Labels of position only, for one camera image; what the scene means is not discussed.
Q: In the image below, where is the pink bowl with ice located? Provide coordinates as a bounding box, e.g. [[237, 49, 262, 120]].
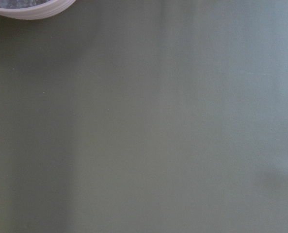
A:
[[0, 0, 75, 20]]

